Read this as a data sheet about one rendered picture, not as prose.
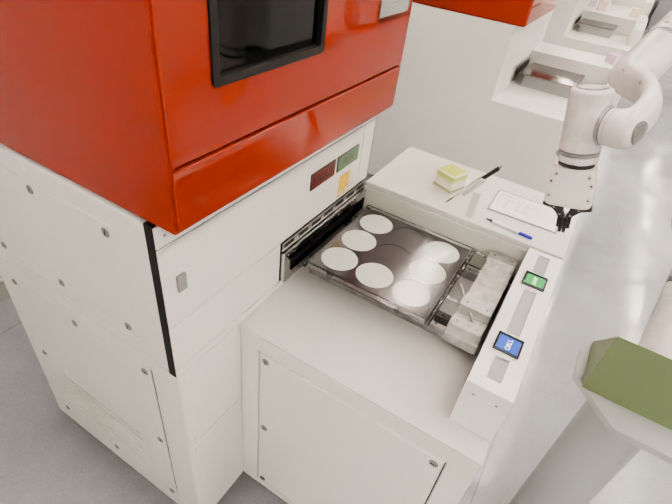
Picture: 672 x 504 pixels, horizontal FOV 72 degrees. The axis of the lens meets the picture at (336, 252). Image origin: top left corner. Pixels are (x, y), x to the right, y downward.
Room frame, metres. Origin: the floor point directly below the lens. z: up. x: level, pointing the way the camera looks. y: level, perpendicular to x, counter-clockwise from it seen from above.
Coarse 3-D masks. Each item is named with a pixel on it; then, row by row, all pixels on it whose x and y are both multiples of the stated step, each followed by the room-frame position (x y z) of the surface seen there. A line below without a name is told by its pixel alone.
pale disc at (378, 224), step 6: (366, 216) 1.22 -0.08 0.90; (372, 216) 1.22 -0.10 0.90; (378, 216) 1.23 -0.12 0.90; (360, 222) 1.18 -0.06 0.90; (366, 222) 1.18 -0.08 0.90; (372, 222) 1.19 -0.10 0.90; (378, 222) 1.19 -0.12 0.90; (384, 222) 1.20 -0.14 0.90; (390, 222) 1.20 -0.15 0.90; (366, 228) 1.15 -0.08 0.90; (372, 228) 1.16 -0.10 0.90; (378, 228) 1.16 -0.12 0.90; (384, 228) 1.17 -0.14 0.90; (390, 228) 1.17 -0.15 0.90
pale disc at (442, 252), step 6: (426, 246) 1.10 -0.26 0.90; (432, 246) 1.11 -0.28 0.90; (438, 246) 1.11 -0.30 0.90; (444, 246) 1.12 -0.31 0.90; (450, 246) 1.12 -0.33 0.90; (426, 252) 1.07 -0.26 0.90; (432, 252) 1.08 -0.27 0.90; (438, 252) 1.08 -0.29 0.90; (444, 252) 1.09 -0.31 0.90; (450, 252) 1.09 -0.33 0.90; (456, 252) 1.09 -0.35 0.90; (432, 258) 1.05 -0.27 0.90; (438, 258) 1.05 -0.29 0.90; (444, 258) 1.06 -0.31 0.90; (450, 258) 1.06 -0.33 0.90; (456, 258) 1.07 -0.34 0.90
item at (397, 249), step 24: (360, 216) 1.21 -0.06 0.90; (384, 216) 1.23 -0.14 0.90; (336, 240) 1.07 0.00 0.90; (384, 240) 1.10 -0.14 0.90; (408, 240) 1.12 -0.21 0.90; (432, 240) 1.14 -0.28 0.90; (360, 264) 0.98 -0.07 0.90; (384, 264) 0.99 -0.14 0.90; (408, 264) 1.01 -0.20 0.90; (456, 264) 1.04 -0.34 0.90; (384, 288) 0.89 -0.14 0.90; (408, 288) 0.91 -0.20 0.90; (432, 288) 0.92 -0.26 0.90
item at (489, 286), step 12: (480, 276) 1.02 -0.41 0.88; (492, 276) 1.03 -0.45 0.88; (504, 276) 1.04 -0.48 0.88; (480, 288) 0.97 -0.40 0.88; (492, 288) 0.98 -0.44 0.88; (504, 288) 0.99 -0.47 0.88; (480, 300) 0.92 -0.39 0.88; (492, 300) 0.93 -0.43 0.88; (456, 312) 0.86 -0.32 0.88; (480, 324) 0.83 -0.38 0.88; (444, 336) 0.79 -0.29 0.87; (456, 336) 0.78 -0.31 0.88; (468, 348) 0.76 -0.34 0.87
